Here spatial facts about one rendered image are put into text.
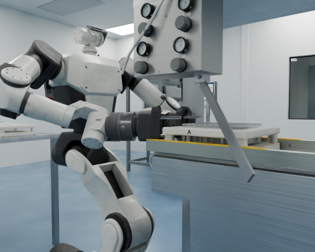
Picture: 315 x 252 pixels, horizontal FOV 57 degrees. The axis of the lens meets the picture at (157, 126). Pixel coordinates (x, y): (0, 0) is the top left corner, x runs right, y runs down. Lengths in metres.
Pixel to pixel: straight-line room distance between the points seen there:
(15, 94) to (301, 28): 5.47
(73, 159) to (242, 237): 0.74
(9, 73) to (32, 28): 5.58
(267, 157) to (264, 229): 0.18
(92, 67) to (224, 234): 0.77
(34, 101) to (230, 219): 0.61
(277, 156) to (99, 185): 0.73
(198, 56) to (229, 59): 5.52
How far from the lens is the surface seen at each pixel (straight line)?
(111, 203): 1.14
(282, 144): 0.93
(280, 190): 0.66
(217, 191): 0.72
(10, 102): 0.89
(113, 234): 1.10
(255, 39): 6.11
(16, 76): 0.90
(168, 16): 0.77
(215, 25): 0.76
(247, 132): 0.70
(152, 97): 1.37
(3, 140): 2.06
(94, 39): 1.29
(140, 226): 1.12
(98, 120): 0.88
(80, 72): 1.16
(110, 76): 1.23
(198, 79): 0.73
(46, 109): 0.88
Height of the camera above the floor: 1.01
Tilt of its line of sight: 3 degrees down
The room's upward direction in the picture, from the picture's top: straight up
